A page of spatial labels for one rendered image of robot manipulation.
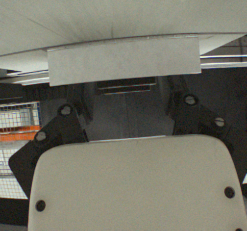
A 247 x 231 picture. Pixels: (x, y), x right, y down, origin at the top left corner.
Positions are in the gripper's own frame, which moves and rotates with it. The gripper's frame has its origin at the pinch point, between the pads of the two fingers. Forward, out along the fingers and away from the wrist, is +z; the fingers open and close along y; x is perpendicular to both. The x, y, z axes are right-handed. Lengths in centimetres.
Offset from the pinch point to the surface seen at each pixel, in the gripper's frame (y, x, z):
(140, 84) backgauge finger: 2.6, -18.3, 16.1
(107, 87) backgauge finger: -3.9, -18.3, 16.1
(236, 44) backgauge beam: 27.0, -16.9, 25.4
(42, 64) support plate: -7.1, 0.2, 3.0
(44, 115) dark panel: -32, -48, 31
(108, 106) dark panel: -8, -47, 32
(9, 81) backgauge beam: -29.0, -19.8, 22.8
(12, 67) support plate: -9.4, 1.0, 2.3
